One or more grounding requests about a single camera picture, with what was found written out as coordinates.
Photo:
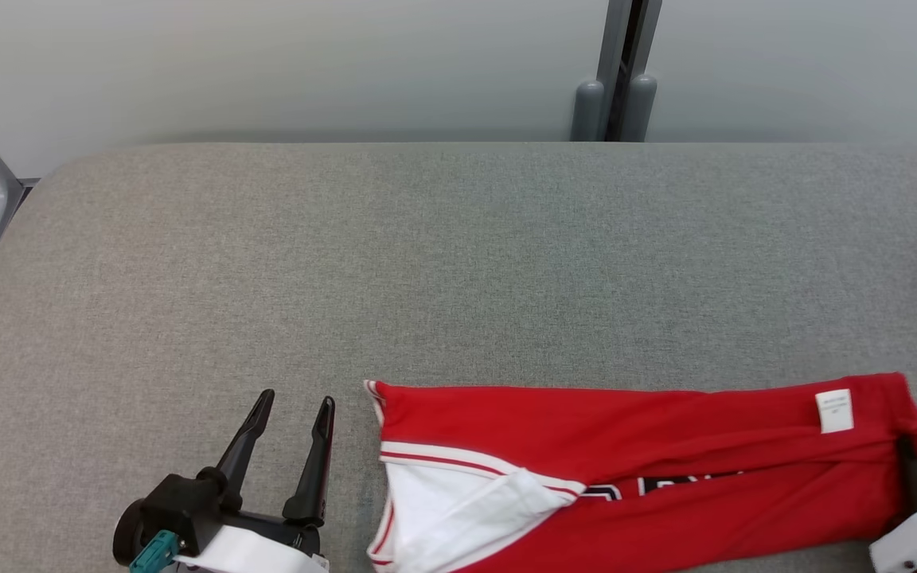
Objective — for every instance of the grey fabric sofa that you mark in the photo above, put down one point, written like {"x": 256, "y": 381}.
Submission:
{"x": 427, "y": 263}

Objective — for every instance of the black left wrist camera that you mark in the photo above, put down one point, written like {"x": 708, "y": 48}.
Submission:
{"x": 176, "y": 509}

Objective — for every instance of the grey partition post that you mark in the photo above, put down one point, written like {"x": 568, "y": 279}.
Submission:
{"x": 588, "y": 111}

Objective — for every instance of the red white Bulls jersey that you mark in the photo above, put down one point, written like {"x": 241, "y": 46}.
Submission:
{"x": 586, "y": 422}

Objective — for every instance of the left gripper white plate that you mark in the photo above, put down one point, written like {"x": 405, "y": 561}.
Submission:
{"x": 259, "y": 549}

